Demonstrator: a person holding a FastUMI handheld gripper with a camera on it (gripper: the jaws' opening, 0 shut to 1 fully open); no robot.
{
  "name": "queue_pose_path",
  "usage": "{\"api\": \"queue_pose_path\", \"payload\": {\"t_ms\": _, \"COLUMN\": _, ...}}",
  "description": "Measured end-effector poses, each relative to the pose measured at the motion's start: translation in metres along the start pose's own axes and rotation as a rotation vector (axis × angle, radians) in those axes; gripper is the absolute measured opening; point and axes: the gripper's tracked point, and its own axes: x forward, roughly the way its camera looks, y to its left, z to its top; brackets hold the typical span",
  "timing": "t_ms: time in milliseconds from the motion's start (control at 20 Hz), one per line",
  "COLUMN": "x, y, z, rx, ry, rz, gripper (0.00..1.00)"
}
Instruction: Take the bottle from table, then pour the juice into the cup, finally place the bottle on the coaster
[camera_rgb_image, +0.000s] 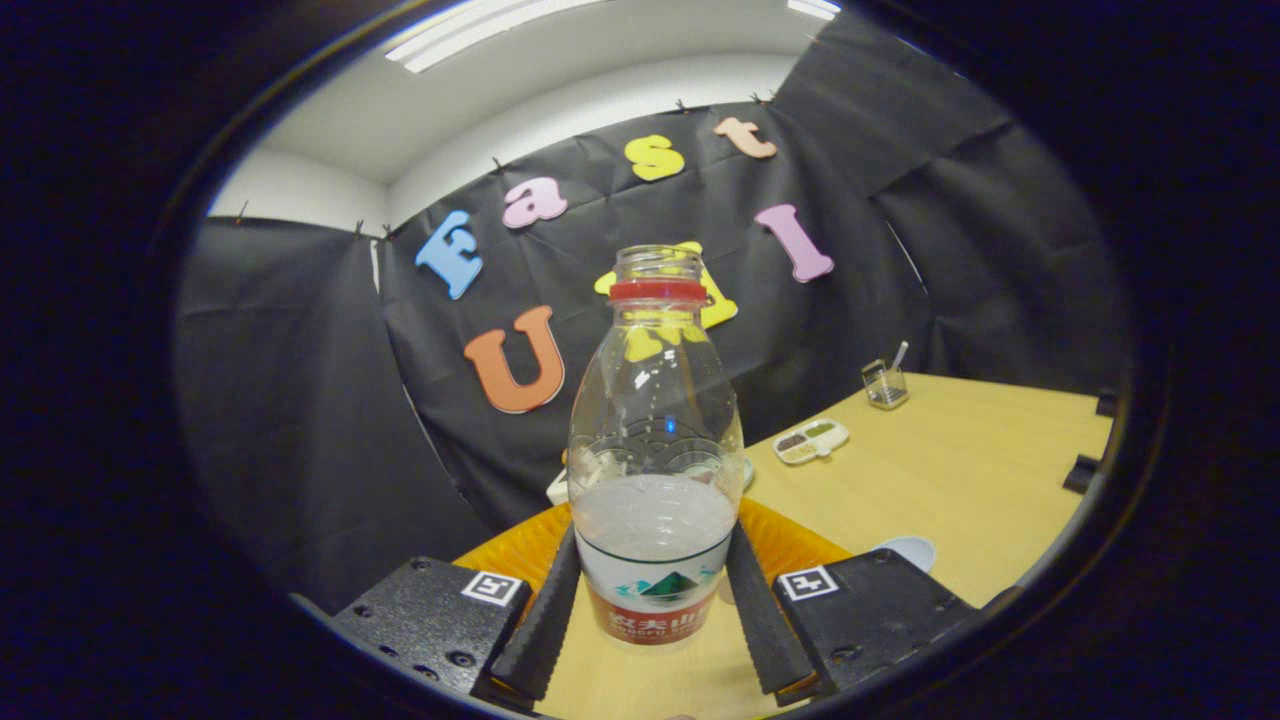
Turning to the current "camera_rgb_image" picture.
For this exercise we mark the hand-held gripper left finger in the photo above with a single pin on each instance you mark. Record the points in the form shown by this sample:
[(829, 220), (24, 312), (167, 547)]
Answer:
[(545, 620)]

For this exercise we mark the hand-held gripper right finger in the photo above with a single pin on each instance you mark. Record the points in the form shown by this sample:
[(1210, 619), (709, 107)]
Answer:
[(762, 620)]

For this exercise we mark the clear plastic juice bottle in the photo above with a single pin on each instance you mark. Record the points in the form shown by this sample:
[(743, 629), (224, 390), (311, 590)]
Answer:
[(650, 560)]

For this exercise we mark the white cup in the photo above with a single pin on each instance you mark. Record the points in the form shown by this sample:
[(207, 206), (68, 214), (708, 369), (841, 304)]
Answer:
[(908, 552)]

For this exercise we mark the white toaster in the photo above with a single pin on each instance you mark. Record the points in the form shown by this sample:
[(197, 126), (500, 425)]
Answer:
[(558, 490)]

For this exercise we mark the pale green plate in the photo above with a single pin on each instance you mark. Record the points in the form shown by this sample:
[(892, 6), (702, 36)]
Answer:
[(748, 472)]

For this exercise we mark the white sectioned dish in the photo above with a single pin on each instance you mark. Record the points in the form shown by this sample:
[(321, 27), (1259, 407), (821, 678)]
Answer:
[(810, 442)]

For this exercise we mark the wooden table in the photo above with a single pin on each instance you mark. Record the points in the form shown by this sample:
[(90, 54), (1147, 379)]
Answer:
[(980, 440)]

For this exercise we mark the white spoon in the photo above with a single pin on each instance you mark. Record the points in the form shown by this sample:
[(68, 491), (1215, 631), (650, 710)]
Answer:
[(901, 354)]

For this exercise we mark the black backdrop cloth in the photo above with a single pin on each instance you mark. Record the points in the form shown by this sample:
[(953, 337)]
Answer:
[(300, 420)]

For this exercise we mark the black table clamp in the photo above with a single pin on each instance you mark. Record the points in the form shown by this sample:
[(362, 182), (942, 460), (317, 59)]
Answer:
[(1106, 402), (1080, 474)]

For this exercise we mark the large ceiling light panel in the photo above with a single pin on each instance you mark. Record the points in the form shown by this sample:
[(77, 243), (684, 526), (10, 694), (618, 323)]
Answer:
[(480, 30)]

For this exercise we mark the small ceiling light panel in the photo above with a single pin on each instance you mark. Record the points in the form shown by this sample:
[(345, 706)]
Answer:
[(812, 8)]

